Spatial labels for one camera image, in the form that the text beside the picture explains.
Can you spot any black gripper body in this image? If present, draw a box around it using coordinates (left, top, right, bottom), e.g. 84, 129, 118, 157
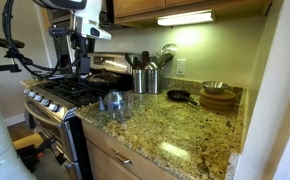
69, 33, 96, 58

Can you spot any grey food processor blade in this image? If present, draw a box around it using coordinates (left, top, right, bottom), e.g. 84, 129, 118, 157
97, 96, 106, 112

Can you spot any clear food processor bowl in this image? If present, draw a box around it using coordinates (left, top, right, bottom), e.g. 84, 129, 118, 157
112, 93, 135, 123

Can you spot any steel pan lid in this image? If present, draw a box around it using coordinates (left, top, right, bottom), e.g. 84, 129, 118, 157
86, 68, 121, 83

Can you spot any stainless steel gas stove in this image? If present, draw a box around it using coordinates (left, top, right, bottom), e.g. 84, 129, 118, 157
19, 51, 136, 180

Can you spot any dark range hood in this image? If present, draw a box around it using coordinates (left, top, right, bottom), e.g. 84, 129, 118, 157
98, 0, 117, 28

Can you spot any black plastic spatula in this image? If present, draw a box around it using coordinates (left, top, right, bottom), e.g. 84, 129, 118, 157
124, 52, 135, 70

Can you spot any perforated steel utensil holder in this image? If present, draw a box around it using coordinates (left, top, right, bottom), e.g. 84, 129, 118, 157
132, 68, 149, 95
147, 67, 163, 95

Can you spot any dark wooden spatula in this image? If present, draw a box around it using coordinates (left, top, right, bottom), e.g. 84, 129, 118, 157
141, 50, 150, 70

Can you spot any shiny steel whisk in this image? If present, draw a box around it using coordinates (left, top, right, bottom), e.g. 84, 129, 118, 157
157, 43, 179, 68

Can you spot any yellow block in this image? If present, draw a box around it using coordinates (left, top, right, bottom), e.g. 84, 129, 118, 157
12, 133, 45, 151

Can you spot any black orange clamp tool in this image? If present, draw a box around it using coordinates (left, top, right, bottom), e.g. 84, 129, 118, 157
17, 135, 58, 169

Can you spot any light wooden base cabinet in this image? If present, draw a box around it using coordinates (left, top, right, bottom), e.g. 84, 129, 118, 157
80, 119, 186, 180

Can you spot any small black skillet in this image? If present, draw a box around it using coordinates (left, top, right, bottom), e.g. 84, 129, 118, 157
166, 89, 199, 107

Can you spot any under-cabinet light bar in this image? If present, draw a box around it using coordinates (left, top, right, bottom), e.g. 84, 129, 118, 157
156, 9, 217, 27

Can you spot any small steel bowl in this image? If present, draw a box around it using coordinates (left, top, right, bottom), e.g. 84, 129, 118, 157
202, 80, 230, 95

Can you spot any round wooden plate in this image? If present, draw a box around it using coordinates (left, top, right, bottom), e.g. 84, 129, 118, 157
198, 98, 236, 113
199, 88, 237, 102

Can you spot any steel pan with dark handle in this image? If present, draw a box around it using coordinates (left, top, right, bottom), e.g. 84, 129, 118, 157
85, 77, 122, 88

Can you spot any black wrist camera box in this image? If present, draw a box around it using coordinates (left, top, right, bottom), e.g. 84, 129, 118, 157
48, 26, 71, 40

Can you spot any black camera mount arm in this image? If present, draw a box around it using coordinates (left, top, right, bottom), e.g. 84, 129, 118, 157
0, 63, 22, 74
0, 37, 26, 50

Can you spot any wooden wall cabinet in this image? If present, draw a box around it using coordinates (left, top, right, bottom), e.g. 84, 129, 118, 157
111, 0, 273, 26

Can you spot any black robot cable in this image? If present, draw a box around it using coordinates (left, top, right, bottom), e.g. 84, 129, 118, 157
1, 0, 90, 80

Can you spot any white wall outlet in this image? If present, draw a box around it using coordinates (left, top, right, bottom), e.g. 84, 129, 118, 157
175, 58, 187, 76

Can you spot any metal drawer handle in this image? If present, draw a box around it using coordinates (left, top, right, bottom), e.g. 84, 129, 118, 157
112, 151, 135, 166

